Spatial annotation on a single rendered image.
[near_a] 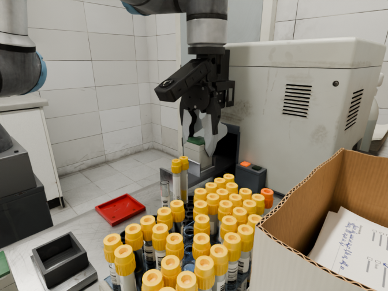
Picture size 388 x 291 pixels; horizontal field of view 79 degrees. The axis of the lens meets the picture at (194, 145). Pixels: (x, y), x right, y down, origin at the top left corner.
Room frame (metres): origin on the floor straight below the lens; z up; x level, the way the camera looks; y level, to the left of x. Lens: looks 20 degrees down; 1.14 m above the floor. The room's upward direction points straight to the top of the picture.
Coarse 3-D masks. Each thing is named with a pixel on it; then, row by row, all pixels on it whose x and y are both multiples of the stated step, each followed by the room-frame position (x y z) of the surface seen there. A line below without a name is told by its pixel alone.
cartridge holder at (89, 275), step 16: (64, 240) 0.26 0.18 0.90; (32, 256) 0.25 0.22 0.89; (48, 256) 0.25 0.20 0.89; (64, 256) 0.25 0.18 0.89; (80, 256) 0.23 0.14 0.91; (48, 272) 0.20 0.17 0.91; (64, 272) 0.21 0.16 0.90; (80, 272) 0.22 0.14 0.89; (96, 272) 0.22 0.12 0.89; (48, 288) 0.20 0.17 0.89; (64, 288) 0.20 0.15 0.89; (80, 288) 0.21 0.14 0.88
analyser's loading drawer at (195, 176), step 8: (224, 152) 0.56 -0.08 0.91; (216, 160) 0.52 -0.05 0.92; (224, 160) 0.52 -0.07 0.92; (232, 160) 0.52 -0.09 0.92; (160, 168) 0.43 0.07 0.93; (192, 168) 0.44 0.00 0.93; (200, 168) 0.43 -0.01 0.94; (208, 168) 0.45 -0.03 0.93; (216, 168) 0.47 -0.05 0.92; (224, 168) 0.48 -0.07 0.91; (160, 176) 0.43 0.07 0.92; (168, 176) 0.41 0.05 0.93; (192, 176) 0.43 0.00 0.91; (200, 176) 0.43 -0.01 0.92; (208, 176) 0.44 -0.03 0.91; (192, 184) 0.41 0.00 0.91
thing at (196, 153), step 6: (186, 144) 0.46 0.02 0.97; (192, 144) 0.45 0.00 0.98; (186, 150) 0.46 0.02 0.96; (192, 150) 0.45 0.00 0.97; (198, 150) 0.44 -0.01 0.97; (204, 150) 0.45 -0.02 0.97; (192, 156) 0.45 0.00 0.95; (198, 156) 0.44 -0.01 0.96; (204, 156) 0.45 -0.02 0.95; (198, 162) 0.44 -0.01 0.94; (204, 162) 0.45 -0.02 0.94; (210, 162) 0.46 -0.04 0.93; (204, 168) 0.45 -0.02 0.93
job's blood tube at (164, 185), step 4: (164, 180) 0.30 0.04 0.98; (164, 184) 0.29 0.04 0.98; (168, 184) 0.29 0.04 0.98; (164, 188) 0.29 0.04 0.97; (168, 188) 0.29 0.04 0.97; (164, 192) 0.29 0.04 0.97; (168, 192) 0.29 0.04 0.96; (164, 196) 0.29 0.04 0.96; (168, 196) 0.29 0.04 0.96; (164, 200) 0.29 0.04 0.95; (168, 200) 0.29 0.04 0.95; (164, 204) 0.29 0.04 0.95; (168, 204) 0.29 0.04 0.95
